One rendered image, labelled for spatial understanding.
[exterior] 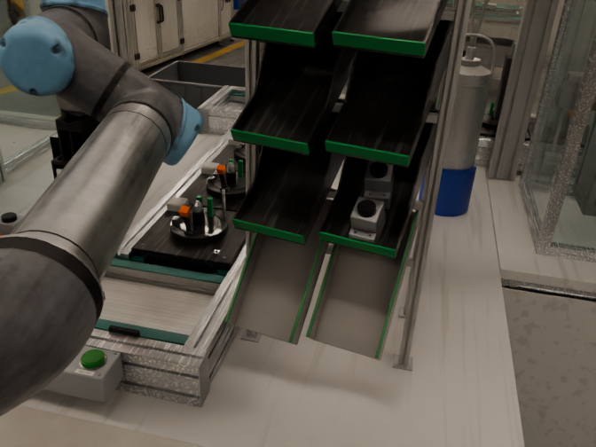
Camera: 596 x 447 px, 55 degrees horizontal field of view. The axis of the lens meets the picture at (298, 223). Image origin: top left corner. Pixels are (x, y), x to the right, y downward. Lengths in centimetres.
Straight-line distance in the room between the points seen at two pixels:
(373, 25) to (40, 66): 46
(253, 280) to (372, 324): 24
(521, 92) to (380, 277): 113
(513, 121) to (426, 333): 97
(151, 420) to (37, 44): 70
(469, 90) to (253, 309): 91
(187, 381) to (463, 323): 64
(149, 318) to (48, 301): 87
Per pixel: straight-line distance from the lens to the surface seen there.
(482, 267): 160
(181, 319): 124
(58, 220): 46
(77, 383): 111
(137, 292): 133
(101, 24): 78
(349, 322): 106
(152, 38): 659
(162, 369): 111
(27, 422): 118
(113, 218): 49
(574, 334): 176
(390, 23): 89
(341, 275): 108
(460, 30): 94
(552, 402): 192
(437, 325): 136
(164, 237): 142
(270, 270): 110
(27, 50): 67
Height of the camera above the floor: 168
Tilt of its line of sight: 29 degrees down
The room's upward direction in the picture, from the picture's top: 3 degrees clockwise
